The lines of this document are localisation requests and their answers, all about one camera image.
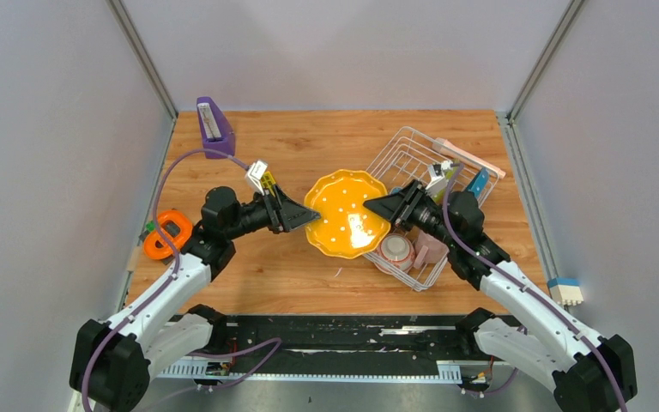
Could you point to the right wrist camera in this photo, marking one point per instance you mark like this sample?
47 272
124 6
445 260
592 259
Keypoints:
435 172

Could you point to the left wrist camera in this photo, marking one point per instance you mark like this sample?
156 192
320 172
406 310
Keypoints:
253 174

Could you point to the pink white rack handle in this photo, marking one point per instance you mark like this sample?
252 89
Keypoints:
445 147

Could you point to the pink ceramic mug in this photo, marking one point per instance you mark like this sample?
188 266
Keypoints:
428 250

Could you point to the white blue toy block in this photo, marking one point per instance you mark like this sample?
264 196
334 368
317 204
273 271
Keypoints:
565 291

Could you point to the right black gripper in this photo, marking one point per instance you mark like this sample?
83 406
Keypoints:
397 208

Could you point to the white wire dish rack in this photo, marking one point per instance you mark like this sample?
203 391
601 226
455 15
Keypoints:
411 155

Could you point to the blue polka dot plate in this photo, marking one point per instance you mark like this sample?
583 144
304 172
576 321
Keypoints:
477 184

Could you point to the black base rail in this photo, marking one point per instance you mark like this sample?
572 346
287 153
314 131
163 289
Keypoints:
415 349

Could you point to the orange tape measure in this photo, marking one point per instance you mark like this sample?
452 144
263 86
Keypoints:
170 224

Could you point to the yellow polka dot plate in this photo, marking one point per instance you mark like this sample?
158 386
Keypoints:
346 228

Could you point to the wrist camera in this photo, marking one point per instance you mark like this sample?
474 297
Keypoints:
435 172
253 174

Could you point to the purple metronome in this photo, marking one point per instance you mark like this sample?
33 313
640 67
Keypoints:
217 135

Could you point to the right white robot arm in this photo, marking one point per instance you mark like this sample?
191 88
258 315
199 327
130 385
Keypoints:
584 370

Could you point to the green polka dot plate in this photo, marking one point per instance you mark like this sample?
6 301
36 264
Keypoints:
448 180

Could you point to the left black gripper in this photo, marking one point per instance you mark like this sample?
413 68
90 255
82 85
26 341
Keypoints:
283 213

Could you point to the yellow toy block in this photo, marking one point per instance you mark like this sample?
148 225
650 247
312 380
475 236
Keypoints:
268 183

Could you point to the white red patterned bowl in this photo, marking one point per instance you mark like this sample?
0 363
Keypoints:
397 251

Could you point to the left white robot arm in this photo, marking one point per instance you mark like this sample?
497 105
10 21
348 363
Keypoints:
115 360

